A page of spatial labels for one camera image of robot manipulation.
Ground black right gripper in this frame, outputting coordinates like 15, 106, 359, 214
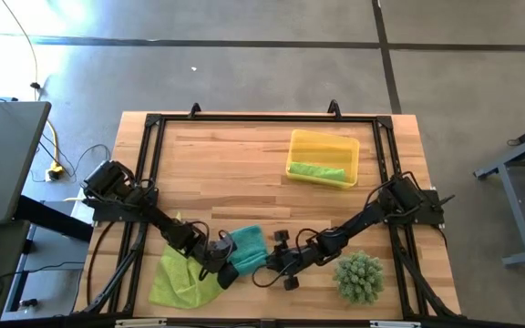
265, 230, 321, 292

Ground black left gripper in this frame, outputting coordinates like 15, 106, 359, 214
196, 231, 241, 292

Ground teal microfiber towel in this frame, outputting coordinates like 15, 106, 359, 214
227, 224, 270, 278

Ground lime microfiber towel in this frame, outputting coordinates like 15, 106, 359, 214
147, 211, 227, 310

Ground green microfiber towel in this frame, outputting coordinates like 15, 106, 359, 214
288, 161, 348, 183

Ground yellow plastic basket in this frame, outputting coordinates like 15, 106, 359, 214
285, 128, 361, 190

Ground green artificial ball plant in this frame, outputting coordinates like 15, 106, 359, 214
334, 250, 386, 305

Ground white power box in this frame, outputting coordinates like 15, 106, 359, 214
64, 186, 98, 227

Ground black desk beam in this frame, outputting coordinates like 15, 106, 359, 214
14, 194, 95, 242

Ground grey metal side table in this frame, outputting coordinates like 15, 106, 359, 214
474, 116, 525, 268

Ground grey desk top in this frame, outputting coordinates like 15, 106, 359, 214
0, 100, 53, 227

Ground white bracket strip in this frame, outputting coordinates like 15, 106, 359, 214
370, 321, 422, 328
115, 318, 168, 328

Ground black aluminium table frame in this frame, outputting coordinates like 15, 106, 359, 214
74, 111, 464, 323

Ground yellow power cable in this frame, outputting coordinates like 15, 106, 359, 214
46, 118, 62, 168

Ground thin white cable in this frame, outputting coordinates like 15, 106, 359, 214
0, 0, 40, 99

